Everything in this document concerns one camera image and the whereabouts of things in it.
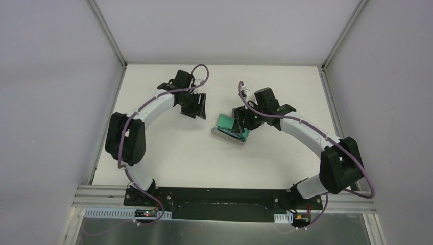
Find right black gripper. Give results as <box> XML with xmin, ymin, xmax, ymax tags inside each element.
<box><xmin>231</xmin><ymin>103</ymin><xmax>267</xmax><ymax>134</ymax></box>

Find thin-frame sunglasses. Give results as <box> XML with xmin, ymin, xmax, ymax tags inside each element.
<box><xmin>216</xmin><ymin>126</ymin><xmax>246</xmax><ymax>142</ymax></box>

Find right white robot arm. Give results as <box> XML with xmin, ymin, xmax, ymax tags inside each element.
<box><xmin>232</xmin><ymin>84</ymin><xmax>365</xmax><ymax>209</ymax></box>

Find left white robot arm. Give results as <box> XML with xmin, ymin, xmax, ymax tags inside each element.
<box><xmin>105</xmin><ymin>70</ymin><xmax>207</xmax><ymax>208</ymax></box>

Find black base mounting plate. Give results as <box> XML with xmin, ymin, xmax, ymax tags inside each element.
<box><xmin>124</xmin><ymin>187</ymin><xmax>323</xmax><ymax>223</ymax></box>

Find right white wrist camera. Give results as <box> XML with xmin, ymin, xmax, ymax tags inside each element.
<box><xmin>241</xmin><ymin>89</ymin><xmax>255</xmax><ymax>102</ymax></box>

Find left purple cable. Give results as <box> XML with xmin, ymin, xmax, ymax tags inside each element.
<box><xmin>82</xmin><ymin>64</ymin><xmax>210</xmax><ymax>236</ymax></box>

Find purple cable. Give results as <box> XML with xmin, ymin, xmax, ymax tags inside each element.
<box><xmin>82</xmin><ymin>64</ymin><xmax>210</xmax><ymax>236</ymax></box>
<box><xmin>238</xmin><ymin>81</ymin><xmax>376</xmax><ymax>235</ymax></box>

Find right white cable duct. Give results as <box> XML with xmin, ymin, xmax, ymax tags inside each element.
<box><xmin>273</xmin><ymin>212</ymin><xmax>293</xmax><ymax>224</ymax></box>

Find white cable duct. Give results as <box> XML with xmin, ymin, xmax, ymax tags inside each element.
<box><xmin>273</xmin><ymin>212</ymin><xmax>293</xmax><ymax>224</ymax></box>
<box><xmin>84</xmin><ymin>208</ymin><xmax>172</xmax><ymax>221</ymax></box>

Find aluminium front rail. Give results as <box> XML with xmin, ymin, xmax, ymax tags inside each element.
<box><xmin>73</xmin><ymin>185</ymin><xmax>377</xmax><ymax>214</ymax></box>

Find left white cable duct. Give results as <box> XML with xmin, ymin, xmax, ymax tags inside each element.
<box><xmin>84</xmin><ymin>208</ymin><xmax>172</xmax><ymax>221</ymax></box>

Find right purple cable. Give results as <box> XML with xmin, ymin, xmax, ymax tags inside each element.
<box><xmin>238</xmin><ymin>81</ymin><xmax>376</xmax><ymax>235</ymax></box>

